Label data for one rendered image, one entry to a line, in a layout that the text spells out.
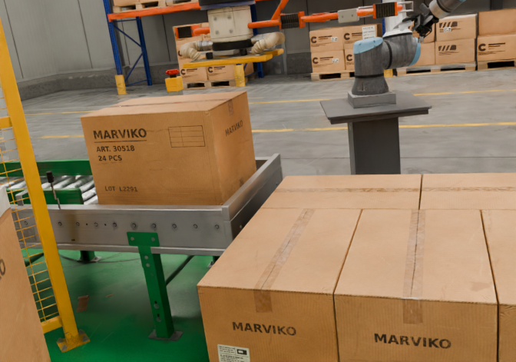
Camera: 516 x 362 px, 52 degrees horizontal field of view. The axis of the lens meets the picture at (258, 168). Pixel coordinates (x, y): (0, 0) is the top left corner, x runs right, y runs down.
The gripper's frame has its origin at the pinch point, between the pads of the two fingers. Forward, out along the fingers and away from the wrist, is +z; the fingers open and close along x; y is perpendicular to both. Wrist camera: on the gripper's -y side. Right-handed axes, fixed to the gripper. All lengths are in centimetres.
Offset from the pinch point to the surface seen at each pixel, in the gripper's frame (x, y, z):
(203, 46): -86, 44, 19
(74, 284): -91, 116, 153
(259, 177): -43, 78, 41
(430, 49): 328, -443, 331
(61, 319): -96, 144, 100
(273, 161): -33, 61, 50
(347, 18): -47, 40, -24
